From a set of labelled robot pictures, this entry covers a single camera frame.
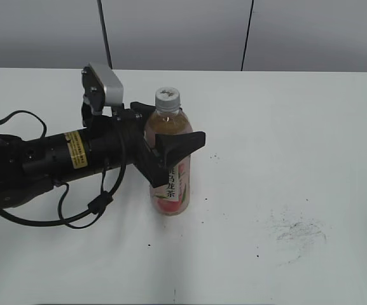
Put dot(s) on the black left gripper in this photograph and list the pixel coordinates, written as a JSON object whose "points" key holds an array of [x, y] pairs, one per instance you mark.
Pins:
{"points": [[115, 141]]}

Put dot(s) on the grey bottle cap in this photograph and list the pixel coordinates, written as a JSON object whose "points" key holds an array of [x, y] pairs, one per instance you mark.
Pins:
{"points": [[167, 99]]}

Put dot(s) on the peach oolong tea bottle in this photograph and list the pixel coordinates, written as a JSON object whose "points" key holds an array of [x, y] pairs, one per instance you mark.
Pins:
{"points": [[174, 197]]}

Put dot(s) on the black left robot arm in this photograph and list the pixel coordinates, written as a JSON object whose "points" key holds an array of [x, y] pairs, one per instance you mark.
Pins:
{"points": [[31, 168]]}

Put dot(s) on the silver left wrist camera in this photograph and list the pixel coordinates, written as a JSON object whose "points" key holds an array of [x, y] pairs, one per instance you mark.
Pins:
{"points": [[102, 88]]}

